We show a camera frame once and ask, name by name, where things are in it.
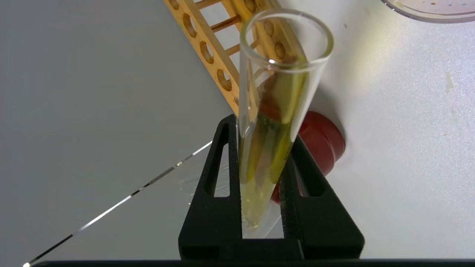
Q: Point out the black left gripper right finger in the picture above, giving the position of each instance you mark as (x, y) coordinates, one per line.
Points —
(319, 222)

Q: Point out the test tube with yellow pigment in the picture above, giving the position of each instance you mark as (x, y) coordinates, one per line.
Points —
(259, 155)

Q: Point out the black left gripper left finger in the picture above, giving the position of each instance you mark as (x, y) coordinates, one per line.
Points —
(211, 222)

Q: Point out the wooden test tube rack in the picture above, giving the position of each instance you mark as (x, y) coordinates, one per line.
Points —
(207, 44)

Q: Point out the dark red cup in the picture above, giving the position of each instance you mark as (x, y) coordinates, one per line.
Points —
(323, 141)

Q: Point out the clear glass beaker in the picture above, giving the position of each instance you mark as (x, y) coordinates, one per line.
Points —
(430, 11)

